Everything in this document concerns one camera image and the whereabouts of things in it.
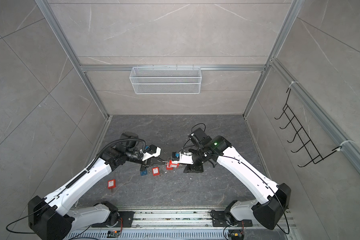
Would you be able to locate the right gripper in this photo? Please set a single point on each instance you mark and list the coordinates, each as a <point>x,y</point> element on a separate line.
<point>193,168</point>

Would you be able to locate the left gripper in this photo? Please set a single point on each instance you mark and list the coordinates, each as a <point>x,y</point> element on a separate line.
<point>145,165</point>

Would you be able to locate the blue padlock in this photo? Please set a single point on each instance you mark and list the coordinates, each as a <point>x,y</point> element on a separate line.
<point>144,172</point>

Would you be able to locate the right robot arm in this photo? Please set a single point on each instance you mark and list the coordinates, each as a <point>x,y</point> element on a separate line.
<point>271,199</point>

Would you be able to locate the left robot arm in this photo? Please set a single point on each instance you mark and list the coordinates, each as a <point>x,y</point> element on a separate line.
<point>53,217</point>

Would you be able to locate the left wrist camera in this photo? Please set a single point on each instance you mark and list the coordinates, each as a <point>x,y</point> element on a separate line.
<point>151,151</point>

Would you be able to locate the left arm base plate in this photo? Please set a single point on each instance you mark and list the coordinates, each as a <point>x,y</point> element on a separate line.
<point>124,219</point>

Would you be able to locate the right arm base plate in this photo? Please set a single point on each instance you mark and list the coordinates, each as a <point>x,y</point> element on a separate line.
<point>220,220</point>

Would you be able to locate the aluminium rail front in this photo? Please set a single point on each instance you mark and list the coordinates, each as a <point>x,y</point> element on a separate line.
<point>185,224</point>

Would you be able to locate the white wire mesh basket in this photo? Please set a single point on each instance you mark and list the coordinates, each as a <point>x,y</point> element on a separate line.
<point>166,80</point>

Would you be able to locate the black wire hook rack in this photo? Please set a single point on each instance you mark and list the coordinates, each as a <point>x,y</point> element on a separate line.
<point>302,136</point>

